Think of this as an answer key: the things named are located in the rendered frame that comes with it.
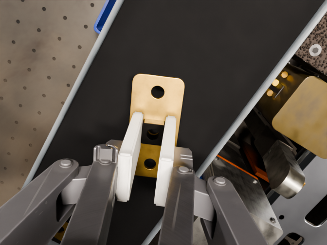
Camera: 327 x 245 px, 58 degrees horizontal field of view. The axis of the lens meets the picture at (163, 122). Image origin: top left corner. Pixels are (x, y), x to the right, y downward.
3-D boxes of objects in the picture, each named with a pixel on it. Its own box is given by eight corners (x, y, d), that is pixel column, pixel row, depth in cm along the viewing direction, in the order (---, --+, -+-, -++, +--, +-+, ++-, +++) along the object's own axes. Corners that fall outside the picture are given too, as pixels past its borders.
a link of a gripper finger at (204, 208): (169, 190, 14) (232, 199, 14) (172, 145, 19) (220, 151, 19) (166, 216, 15) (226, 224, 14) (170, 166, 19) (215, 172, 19)
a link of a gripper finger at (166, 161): (159, 158, 15) (173, 160, 15) (166, 114, 22) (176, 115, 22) (153, 206, 16) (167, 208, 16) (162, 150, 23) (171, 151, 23)
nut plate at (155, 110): (171, 177, 24) (171, 185, 23) (126, 172, 24) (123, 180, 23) (185, 78, 21) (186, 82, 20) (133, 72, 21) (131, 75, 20)
